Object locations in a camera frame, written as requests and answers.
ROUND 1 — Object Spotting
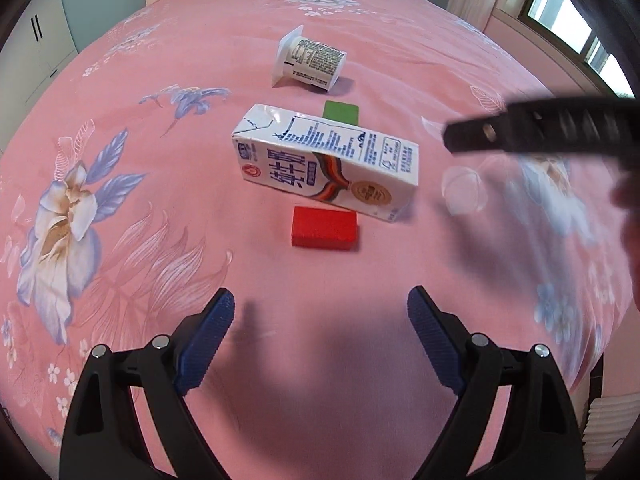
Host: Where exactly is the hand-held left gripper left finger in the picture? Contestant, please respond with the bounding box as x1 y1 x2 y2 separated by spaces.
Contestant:
60 287 236 480

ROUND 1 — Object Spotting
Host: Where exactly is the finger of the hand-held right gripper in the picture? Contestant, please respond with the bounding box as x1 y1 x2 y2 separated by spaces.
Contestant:
444 95 640 157

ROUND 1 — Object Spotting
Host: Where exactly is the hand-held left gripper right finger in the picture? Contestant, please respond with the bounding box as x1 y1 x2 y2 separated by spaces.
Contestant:
407 285 587 480

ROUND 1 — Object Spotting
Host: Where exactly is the large white milk carton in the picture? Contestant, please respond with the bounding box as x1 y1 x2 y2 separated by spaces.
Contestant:
231 103 420 223

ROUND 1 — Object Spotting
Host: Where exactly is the person's right hand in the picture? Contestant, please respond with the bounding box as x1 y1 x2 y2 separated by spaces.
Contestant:
612 170 640 313

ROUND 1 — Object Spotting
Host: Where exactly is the pink floral bed sheet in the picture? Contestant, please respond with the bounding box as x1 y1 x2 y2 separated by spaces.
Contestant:
0 0 613 480

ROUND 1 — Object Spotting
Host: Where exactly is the red toy block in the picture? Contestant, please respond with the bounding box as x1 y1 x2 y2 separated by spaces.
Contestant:
290 205 359 251

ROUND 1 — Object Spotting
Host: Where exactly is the white ribbed object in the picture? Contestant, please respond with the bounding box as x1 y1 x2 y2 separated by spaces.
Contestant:
581 394 622 463

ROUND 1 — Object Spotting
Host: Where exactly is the green toy block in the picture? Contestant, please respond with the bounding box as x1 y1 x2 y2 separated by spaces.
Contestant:
322 100 361 125

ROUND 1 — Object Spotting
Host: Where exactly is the white yogurt cup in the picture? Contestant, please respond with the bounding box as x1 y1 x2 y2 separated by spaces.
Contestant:
271 24 349 92

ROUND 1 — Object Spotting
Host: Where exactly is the white wardrobe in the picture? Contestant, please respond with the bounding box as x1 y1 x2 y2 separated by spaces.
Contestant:
0 0 80 107

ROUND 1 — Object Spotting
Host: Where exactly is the window with white frame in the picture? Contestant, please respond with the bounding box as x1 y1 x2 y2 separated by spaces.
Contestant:
519 0 637 98

